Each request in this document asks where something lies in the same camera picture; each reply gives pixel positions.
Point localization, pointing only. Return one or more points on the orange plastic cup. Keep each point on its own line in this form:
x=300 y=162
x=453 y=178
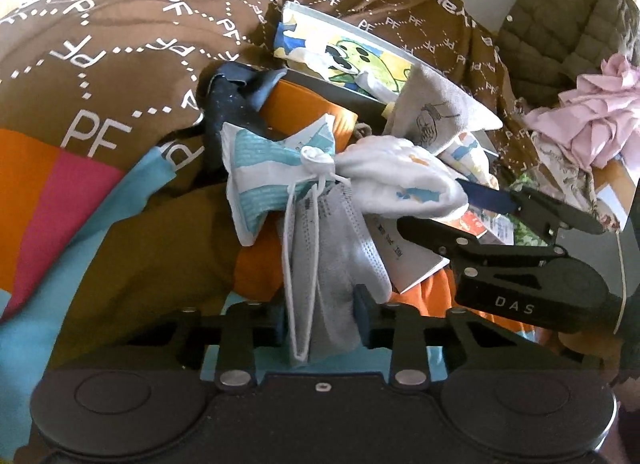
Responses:
x=300 y=109

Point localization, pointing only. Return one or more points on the white printed baby cloth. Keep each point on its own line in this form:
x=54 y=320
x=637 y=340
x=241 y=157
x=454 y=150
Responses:
x=400 y=179

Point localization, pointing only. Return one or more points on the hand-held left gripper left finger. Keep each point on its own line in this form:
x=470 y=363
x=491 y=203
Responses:
x=267 y=326

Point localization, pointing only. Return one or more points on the grey sock with drawing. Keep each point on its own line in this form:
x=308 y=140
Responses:
x=440 y=104

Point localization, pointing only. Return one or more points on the olive quilted jacket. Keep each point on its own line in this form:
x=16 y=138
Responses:
x=560 y=19

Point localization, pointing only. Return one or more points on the brown printed blanket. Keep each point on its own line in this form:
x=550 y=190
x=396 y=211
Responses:
x=125 y=44

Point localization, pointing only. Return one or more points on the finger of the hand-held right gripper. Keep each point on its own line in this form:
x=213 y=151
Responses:
x=487 y=196
x=425 y=236

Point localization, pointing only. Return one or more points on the dark blue cloth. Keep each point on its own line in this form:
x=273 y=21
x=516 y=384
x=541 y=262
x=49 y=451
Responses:
x=230 y=94

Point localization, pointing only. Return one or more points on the grey face mask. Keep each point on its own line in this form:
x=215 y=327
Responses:
x=330 y=254

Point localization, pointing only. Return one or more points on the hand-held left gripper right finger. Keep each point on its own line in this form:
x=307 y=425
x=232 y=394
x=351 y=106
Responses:
x=362 y=314

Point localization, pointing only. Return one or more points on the grey box with painted lining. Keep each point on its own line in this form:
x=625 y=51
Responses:
x=345 y=57

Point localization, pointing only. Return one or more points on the floral patterned cloth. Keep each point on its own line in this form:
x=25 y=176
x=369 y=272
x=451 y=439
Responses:
x=565 y=179

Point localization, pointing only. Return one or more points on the white paper booklet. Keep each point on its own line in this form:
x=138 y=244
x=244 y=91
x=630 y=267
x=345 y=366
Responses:
x=410 y=254

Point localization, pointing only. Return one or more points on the white teal face mask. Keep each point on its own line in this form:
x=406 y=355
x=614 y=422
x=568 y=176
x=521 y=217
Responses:
x=260 y=169

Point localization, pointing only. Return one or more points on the pink garment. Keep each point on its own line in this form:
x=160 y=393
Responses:
x=595 y=114

